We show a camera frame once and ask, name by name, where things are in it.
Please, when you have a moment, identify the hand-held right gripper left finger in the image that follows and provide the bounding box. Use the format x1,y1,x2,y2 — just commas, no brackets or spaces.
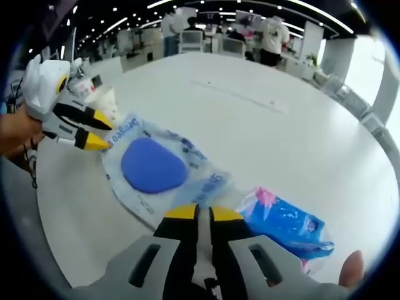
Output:
72,202,200,300

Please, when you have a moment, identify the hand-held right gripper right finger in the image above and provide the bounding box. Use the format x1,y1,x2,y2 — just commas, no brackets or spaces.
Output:
209,206,348,300

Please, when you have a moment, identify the white paper cup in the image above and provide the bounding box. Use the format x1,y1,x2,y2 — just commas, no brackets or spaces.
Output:
84,86,122,125

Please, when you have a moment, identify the clear bottle with red label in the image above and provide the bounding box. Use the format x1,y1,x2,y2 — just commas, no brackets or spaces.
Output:
66,77,98,101

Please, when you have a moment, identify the blue and pink plastic packet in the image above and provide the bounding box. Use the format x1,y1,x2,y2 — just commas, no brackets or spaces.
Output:
238,186,336,273

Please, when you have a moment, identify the clear packet with blue oval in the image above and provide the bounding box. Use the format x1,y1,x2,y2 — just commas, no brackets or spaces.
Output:
101,111,231,233

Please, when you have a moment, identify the person's left hand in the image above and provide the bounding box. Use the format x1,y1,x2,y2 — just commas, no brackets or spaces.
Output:
0,112,44,158

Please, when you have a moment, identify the person's right hand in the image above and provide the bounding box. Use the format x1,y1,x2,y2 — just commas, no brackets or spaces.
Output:
339,249,365,288

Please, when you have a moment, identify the white table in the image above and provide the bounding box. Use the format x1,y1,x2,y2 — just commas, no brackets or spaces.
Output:
36,51,399,290

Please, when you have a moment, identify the white office chair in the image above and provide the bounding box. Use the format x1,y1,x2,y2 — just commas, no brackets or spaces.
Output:
179,29,204,54
221,38,247,59

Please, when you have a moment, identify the row of white chairs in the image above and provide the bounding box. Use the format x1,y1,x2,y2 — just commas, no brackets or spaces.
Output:
312,71,392,142

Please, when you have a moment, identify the curved ceiling light strip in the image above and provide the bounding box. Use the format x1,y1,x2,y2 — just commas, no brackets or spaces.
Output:
146,0,356,34

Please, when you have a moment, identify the black cable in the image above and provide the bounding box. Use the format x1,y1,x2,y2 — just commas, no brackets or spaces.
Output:
22,136,39,191

